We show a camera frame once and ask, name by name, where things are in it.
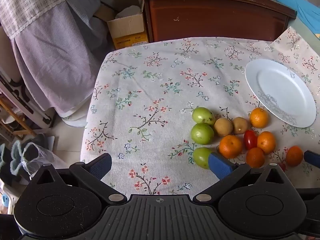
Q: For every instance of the floral tablecloth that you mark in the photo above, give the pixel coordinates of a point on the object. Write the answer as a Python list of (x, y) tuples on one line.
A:
[(150, 80)]

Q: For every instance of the red cherry tomato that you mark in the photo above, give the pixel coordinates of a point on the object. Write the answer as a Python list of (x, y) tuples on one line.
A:
[(282, 166), (250, 139)]

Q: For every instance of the white folding table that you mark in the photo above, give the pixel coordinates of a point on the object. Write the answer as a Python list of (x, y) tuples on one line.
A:
[(27, 105)]

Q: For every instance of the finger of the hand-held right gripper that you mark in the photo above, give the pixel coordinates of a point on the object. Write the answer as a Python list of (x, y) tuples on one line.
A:
[(313, 158)]

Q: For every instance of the white cloth in box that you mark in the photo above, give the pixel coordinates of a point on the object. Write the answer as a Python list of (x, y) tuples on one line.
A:
[(130, 11)]

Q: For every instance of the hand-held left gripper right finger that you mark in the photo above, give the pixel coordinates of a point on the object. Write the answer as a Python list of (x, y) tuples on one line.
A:
[(220, 166)]

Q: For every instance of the grey fuzzy slipper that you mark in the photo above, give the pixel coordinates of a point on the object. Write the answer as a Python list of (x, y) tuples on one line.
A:
[(16, 155), (5, 155)]

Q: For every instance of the blue shark pillow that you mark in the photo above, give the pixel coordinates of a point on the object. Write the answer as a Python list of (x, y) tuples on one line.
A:
[(300, 7)]

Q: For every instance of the brown wooden nightstand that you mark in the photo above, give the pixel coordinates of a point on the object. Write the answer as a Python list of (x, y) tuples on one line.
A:
[(212, 17)]

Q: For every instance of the wooden rack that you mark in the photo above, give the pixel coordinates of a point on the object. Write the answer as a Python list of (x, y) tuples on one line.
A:
[(17, 126)]

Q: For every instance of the brown kiwi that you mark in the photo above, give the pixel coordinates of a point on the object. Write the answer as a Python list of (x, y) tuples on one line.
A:
[(223, 127), (240, 125)]

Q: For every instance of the cardboard box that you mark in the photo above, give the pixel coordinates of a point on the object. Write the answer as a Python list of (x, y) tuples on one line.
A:
[(126, 27)]

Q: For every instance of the checked cloth with lace edge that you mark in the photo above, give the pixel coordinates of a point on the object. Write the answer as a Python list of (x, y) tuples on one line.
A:
[(32, 0)]

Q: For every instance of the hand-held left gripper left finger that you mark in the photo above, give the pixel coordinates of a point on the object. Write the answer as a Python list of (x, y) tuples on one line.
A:
[(100, 165)]

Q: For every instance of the green jujube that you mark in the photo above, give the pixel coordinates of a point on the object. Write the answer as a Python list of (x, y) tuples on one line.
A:
[(203, 115), (202, 133), (201, 157)]

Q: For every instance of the white plate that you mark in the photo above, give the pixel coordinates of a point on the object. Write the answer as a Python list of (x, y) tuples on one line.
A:
[(277, 87)]

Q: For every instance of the clear plastic bag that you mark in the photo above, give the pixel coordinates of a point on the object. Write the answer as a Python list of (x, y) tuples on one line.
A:
[(37, 155)]

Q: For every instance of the lavender waffle cloth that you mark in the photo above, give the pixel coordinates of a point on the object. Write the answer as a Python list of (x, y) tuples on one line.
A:
[(55, 62)]

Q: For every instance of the small orange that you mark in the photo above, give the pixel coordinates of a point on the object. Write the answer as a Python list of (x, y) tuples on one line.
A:
[(230, 146), (266, 142), (258, 117), (294, 155), (255, 157)]

